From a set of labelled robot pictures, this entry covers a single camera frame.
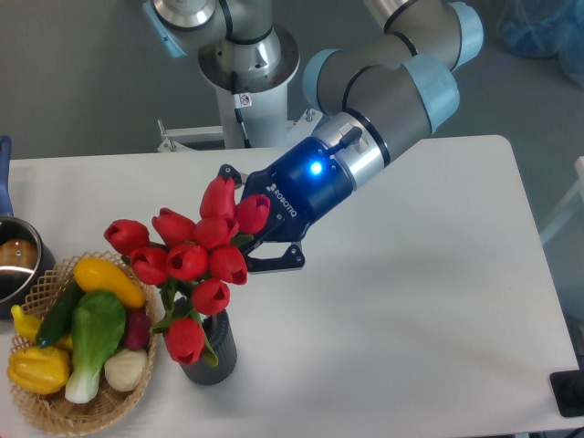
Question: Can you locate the woven wicker basket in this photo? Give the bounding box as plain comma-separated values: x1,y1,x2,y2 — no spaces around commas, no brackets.
10,251,158,437

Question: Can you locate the blue plastic bag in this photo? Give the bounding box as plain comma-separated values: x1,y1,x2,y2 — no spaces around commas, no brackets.
496,1,583,86

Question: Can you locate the red purple radish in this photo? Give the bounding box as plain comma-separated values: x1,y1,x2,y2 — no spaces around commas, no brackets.
123,309,151,350

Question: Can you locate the dark grey ribbed vase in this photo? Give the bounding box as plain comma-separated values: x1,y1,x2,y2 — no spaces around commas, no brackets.
180,310,237,386

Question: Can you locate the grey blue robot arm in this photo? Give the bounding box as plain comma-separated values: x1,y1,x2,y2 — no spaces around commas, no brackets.
143,1,484,272

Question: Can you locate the yellow squash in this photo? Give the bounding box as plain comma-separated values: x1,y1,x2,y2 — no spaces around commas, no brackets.
73,256,146,309

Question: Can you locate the dark green cucumber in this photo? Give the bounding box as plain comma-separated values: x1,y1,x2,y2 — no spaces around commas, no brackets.
36,280,85,348

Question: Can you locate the white frame right edge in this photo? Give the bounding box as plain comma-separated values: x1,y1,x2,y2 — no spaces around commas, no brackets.
539,156,583,245

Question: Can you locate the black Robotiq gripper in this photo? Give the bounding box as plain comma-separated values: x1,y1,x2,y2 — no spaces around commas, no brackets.
215,135,357,273

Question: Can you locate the red tulip bouquet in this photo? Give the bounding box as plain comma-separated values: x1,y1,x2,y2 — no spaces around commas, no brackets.
104,179,270,364

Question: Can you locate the green bok choy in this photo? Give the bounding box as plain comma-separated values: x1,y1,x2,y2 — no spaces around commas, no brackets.
65,290,126,404

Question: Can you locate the yellow bell pepper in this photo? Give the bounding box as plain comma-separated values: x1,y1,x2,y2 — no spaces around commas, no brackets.
7,346,70,395

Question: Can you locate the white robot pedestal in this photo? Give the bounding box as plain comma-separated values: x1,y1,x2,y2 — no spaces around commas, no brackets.
158,24,323,152

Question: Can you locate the white garlic bulb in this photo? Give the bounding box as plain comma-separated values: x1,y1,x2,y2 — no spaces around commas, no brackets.
104,349,148,392

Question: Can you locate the black device table edge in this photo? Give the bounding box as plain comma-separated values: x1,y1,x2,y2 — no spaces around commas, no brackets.
549,370,583,418

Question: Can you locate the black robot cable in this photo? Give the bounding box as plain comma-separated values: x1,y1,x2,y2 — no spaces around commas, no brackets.
229,70,253,150

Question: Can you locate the steel pot blue handle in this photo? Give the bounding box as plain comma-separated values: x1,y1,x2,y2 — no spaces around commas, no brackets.
1,135,55,320

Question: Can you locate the small yellow gourd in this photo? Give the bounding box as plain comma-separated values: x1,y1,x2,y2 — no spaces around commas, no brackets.
11,305,73,352

